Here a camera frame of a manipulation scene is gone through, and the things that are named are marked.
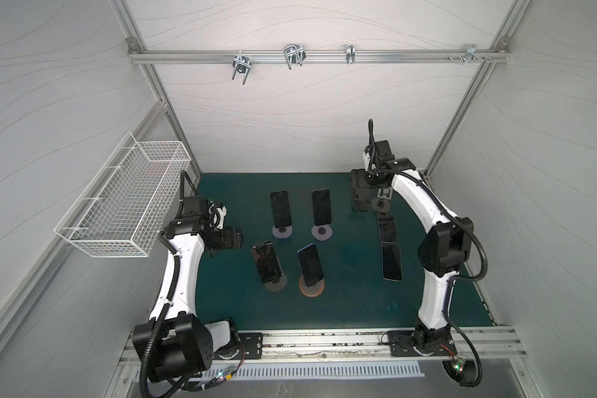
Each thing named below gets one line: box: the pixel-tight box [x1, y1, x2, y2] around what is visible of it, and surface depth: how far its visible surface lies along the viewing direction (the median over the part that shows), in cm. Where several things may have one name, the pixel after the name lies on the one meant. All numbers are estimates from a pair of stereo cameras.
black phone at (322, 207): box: [311, 188, 332, 227], surface depth 96 cm
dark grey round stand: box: [264, 273, 288, 292], surface depth 87 cm
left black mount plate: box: [237, 332, 263, 360], surface depth 75 cm
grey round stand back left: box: [271, 224, 293, 239], surface depth 101 cm
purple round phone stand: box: [310, 223, 333, 242], surface depth 103 cm
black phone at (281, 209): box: [270, 189, 293, 229], surface depth 95 cm
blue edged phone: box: [296, 242, 324, 287], surface depth 79 cm
